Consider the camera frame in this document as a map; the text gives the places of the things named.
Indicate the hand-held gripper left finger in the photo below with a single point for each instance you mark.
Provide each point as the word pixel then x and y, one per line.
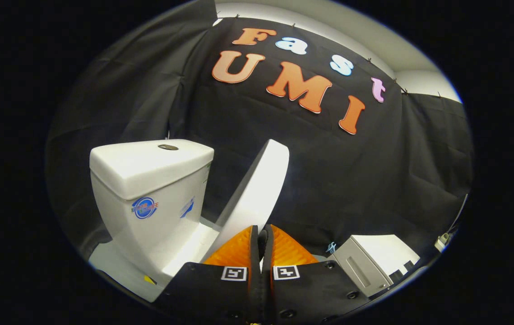
pixel 255 271

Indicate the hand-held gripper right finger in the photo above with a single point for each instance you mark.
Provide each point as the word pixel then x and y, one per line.
pixel 267 271

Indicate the white toilet lid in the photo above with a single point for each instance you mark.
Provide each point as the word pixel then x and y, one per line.
pixel 261 180

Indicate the white ceramic toilet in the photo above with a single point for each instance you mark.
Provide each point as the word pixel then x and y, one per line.
pixel 148 171

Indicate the white washing machine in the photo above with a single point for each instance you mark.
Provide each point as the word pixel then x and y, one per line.
pixel 360 266

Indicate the black backdrop cloth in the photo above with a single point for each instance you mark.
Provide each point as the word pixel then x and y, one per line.
pixel 329 180

